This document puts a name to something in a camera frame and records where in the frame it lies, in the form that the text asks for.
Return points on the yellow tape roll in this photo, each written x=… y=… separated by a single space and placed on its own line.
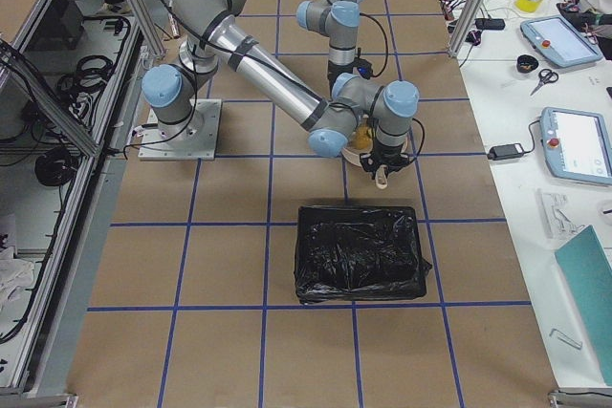
x=528 y=6

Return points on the white crumpled cloth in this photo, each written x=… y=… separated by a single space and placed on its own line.
x=17 y=280

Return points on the near blue teach pendant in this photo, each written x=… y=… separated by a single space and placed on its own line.
x=576 y=145

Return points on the yellow trash piece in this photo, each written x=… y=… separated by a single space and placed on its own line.
x=361 y=138

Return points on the small black bowl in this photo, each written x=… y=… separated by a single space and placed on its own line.
x=526 y=63

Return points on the far blue teach pendant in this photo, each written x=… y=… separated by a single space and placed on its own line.
x=559 y=42

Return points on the black power adapter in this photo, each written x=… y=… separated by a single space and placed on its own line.
x=503 y=152

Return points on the black scissors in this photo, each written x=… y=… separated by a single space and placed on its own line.
x=545 y=76

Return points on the blue teach pendant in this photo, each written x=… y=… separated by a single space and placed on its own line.
x=576 y=145
x=559 y=42

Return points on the metal hex key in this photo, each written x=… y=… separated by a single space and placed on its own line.
x=565 y=338

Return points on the teal folder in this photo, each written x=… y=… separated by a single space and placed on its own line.
x=587 y=273

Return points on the bin with black bag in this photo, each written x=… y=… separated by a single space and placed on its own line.
x=358 y=253

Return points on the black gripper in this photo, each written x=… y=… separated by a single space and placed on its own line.
x=334 y=77
x=386 y=156

